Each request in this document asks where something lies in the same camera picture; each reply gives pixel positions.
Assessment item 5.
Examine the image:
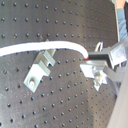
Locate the person in blue shirt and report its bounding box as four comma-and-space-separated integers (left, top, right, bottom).
115, 0, 128, 40

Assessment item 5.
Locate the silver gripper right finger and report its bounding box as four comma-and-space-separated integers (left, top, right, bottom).
89, 43, 127, 67

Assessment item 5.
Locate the metal cable routing clip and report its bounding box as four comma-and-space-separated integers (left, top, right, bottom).
23, 39, 57, 93

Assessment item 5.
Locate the white cable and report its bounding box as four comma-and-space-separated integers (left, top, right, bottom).
0, 40, 90, 60

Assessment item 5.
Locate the black perforated breadboard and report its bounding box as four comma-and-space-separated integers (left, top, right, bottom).
0, 0, 117, 128

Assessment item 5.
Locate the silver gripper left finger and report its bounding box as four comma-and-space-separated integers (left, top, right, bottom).
80, 61, 124, 95

